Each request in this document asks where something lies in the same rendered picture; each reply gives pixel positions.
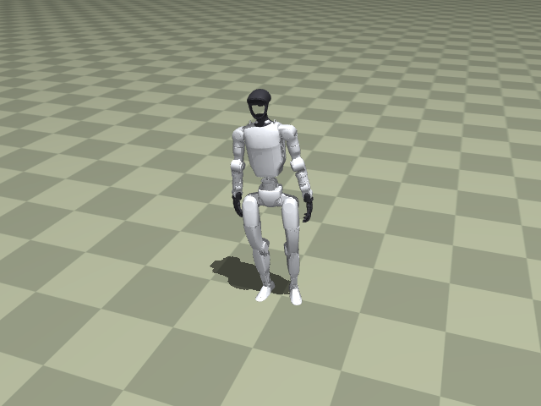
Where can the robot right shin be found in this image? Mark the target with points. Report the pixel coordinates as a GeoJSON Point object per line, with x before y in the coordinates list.
{"type": "Point", "coordinates": [262, 263]}

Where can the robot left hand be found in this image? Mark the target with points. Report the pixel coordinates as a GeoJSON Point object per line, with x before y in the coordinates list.
{"type": "Point", "coordinates": [309, 206]}

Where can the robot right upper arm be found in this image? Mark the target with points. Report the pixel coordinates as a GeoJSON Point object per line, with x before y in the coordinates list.
{"type": "Point", "coordinates": [238, 164]}

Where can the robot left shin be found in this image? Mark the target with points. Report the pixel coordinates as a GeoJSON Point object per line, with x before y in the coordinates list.
{"type": "Point", "coordinates": [293, 268]}

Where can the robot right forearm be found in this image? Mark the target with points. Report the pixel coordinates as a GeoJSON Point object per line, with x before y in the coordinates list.
{"type": "Point", "coordinates": [237, 182]}

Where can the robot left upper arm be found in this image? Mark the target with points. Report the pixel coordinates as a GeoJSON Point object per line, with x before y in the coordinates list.
{"type": "Point", "coordinates": [290, 135]}

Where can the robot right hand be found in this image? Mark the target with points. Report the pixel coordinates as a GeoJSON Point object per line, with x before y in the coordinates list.
{"type": "Point", "coordinates": [236, 203]}

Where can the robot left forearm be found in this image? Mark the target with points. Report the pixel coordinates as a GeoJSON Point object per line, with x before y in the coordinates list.
{"type": "Point", "coordinates": [303, 181]}

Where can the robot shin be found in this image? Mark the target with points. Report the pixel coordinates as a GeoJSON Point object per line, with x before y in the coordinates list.
{"type": "Point", "coordinates": [262, 263]}
{"type": "Point", "coordinates": [293, 268]}

